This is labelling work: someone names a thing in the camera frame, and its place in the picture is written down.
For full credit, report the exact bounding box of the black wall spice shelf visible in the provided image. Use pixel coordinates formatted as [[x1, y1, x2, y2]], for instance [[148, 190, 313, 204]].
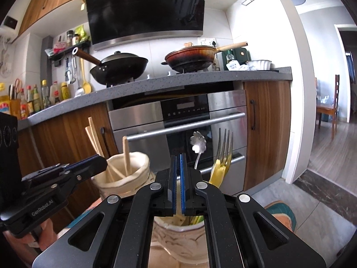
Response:
[[47, 40, 92, 62]]

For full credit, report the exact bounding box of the flower-shaped silver spoon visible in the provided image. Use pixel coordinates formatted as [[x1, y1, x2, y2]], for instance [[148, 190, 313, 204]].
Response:
[[190, 131, 207, 171]]

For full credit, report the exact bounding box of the black wok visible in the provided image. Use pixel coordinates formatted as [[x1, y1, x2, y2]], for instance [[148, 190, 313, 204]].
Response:
[[73, 47, 149, 86]]

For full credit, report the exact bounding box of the printed horse cloth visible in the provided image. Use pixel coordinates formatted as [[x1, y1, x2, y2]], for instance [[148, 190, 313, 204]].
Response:
[[68, 201, 297, 233]]

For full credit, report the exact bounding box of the wooden upper cabinet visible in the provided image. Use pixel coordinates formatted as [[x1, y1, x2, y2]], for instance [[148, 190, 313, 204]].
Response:
[[17, 0, 87, 35]]

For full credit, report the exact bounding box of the row of condiment bottles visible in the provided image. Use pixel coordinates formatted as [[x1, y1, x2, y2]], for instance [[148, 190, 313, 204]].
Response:
[[0, 80, 70, 120]]

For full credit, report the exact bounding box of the narrow wooden cabinet door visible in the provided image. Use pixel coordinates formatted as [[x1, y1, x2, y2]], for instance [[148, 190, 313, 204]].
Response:
[[242, 80, 292, 192]]

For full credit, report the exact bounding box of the stainless steel oven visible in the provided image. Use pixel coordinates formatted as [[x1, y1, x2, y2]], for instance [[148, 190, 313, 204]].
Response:
[[108, 90, 248, 186]]

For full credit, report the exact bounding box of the yellow hanging spatula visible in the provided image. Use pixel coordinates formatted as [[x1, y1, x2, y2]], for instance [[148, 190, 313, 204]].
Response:
[[79, 58, 92, 94]]

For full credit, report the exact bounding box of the wooden dining table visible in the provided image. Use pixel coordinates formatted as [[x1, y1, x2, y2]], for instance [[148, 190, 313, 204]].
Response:
[[316, 102, 339, 123]]

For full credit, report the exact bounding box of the white ribbed dish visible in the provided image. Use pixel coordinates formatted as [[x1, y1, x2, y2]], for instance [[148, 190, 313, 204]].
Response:
[[245, 59, 272, 71]]

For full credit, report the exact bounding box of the gold fork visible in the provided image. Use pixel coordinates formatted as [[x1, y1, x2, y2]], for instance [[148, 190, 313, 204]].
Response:
[[214, 128, 232, 169]]

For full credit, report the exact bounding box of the wooden dining chair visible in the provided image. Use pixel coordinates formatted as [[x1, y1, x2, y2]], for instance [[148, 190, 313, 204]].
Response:
[[332, 74, 340, 140]]

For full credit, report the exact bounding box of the yellow tulip-shaped plastic fork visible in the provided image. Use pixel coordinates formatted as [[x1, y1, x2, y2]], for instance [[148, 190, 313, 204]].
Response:
[[209, 158, 232, 187]]

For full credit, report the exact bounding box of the brown frying pan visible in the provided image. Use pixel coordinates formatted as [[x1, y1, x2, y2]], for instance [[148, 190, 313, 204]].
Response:
[[160, 41, 248, 72]]

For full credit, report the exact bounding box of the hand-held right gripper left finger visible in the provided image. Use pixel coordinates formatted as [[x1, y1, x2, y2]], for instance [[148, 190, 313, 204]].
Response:
[[31, 153, 179, 268]]

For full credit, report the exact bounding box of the black range hood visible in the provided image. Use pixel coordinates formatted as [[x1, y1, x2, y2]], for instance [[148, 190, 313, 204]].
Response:
[[84, 0, 207, 51]]

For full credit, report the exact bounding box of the floral ceramic utensil holder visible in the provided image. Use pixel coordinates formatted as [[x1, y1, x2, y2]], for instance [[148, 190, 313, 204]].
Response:
[[99, 151, 210, 268]]

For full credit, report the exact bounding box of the grey kitchen counter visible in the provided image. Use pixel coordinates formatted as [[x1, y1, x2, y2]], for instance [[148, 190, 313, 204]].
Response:
[[17, 66, 293, 130]]

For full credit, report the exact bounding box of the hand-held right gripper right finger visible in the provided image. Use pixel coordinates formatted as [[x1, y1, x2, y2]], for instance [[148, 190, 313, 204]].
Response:
[[180, 153, 327, 268]]

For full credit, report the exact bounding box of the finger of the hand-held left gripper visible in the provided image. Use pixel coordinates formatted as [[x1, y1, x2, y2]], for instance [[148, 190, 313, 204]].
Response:
[[22, 155, 108, 196]]

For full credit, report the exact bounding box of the green kitchen appliance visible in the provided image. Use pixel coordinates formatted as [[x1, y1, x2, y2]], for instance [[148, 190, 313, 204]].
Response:
[[220, 47, 249, 70]]

